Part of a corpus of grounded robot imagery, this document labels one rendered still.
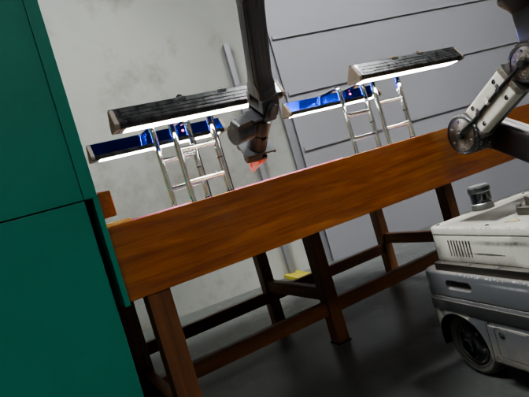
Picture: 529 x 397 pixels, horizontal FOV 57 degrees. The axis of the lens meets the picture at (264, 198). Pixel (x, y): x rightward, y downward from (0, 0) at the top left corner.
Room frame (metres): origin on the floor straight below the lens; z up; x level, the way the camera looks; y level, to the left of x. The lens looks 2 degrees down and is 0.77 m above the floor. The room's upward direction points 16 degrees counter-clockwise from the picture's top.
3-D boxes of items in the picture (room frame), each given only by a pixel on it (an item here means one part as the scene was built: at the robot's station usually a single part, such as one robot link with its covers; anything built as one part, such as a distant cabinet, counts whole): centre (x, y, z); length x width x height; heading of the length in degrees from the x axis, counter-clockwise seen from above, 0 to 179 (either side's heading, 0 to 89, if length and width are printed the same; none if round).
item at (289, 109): (2.59, -0.49, 1.08); 0.62 x 0.08 x 0.07; 117
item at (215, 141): (1.72, 0.15, 0.90); 0.20 x 0.19 x 0.45; 117
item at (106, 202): (1.40, 0.48, 0.83); 0.30 x 0.06 x 0.07; 27
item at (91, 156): (2.15, 0.37, 1.08); 0.62 x 0.08 x 0.07; 117
